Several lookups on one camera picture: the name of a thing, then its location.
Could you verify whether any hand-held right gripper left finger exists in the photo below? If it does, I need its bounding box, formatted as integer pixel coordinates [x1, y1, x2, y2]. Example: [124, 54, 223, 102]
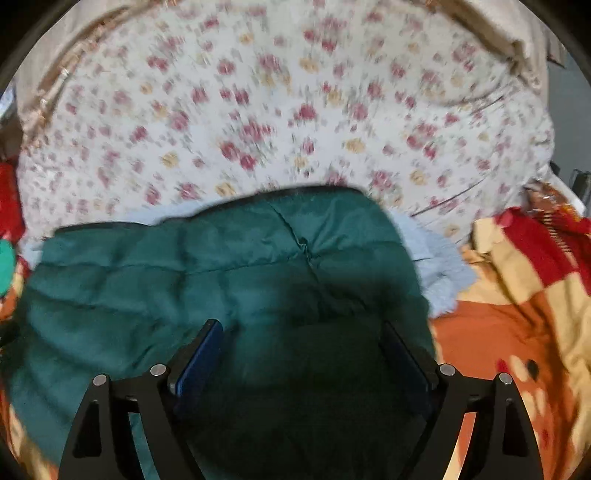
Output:
[58, 318, 225, 480]

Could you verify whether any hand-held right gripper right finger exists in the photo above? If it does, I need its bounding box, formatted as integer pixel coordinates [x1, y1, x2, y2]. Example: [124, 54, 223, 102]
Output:
[379, 319, 546, 480]

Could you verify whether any green puffer jacket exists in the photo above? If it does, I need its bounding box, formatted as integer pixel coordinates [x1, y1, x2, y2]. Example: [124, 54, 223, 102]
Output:
[4, 186, 438, 480]

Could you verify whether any light blue fluffy cloth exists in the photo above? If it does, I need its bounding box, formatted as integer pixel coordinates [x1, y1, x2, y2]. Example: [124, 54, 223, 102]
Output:
[21, 209, 479, 320]

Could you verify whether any red orange printed blanket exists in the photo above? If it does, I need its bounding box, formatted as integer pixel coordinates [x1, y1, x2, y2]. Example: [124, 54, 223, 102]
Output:
[0, 181, 591, 480]

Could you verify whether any green cloth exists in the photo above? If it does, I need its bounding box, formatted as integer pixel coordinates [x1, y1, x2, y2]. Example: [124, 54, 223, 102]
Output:
[0, 239, 29, 297]

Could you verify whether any red cloth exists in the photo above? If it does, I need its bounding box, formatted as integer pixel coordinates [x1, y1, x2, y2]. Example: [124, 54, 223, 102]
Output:
[0, 161, 27, 243]

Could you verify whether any floral quilt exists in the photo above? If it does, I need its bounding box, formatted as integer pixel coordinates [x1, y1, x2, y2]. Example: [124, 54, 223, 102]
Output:
[17, 0, 556, 243]

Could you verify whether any beige fringed bedspread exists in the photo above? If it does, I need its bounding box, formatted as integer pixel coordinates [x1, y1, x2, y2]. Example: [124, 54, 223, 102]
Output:
[13, 0, 570, 141]

